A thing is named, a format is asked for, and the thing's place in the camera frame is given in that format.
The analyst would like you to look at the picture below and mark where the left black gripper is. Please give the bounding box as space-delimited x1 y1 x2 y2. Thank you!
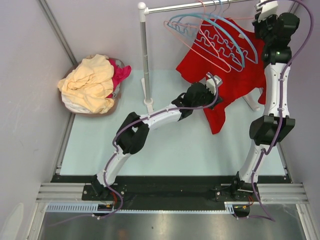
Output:
192 85 223 111

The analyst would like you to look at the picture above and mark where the red t shirt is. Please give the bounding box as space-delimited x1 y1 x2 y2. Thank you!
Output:
176 29 266 134

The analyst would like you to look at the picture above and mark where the pink wire hanger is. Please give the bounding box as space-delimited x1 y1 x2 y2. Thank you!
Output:
163 1 232 73
223 0 257 21

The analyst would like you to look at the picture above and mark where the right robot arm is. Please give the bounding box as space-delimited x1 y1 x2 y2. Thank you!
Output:
229 12 300 201

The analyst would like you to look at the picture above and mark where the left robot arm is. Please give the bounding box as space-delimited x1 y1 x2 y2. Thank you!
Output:
90 77 222 200

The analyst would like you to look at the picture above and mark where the light blue plastic hanger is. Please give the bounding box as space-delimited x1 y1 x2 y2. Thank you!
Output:
197 0 259 65

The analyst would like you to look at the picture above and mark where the dark blue wavy hanger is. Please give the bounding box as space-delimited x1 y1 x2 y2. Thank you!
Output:
163 10 245 73

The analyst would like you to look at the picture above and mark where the teal plastic hanger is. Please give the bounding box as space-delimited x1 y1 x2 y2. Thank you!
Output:
163 12 252 73

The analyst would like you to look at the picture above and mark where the magenta pink garment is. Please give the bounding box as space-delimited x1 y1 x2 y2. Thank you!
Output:
107 58 132 99

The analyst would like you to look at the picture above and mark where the silver white clothes rack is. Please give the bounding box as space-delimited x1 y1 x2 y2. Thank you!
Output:
137 0 260 113

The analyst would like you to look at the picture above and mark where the brown laundry basket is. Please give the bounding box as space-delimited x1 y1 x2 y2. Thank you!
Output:
58 56 125 118

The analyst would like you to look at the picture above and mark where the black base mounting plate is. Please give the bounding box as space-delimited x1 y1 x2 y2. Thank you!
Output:
51 174 292 211

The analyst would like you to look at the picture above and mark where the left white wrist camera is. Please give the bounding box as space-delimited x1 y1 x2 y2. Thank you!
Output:
205 72 223 95

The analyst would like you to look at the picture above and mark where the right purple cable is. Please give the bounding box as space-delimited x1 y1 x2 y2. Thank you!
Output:
249 0 315 223

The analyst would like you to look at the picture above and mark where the white slotted cable duct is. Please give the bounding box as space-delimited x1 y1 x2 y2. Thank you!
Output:
45 202 244 214

